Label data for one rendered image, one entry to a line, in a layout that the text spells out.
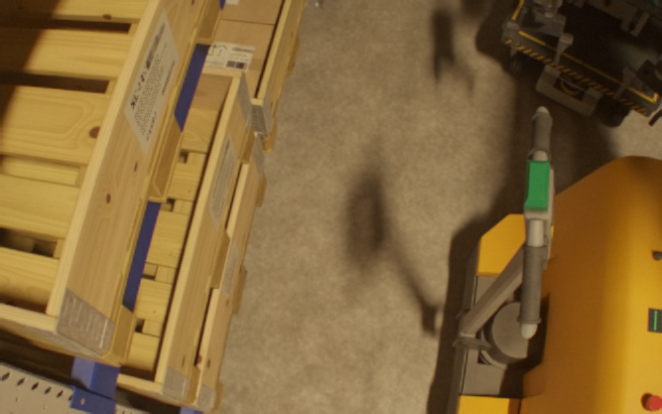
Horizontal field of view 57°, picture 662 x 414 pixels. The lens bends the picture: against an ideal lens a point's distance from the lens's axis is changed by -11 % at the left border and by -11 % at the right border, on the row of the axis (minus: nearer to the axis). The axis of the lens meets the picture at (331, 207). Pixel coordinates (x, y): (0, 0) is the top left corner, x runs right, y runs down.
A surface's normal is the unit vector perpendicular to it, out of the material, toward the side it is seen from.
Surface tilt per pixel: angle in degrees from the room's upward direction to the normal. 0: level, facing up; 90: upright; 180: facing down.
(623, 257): 45
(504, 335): 0
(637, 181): 14
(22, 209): 0
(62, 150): 0
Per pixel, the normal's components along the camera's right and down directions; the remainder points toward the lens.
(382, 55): -0.01, -0.37
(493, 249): -0.38, -0.40
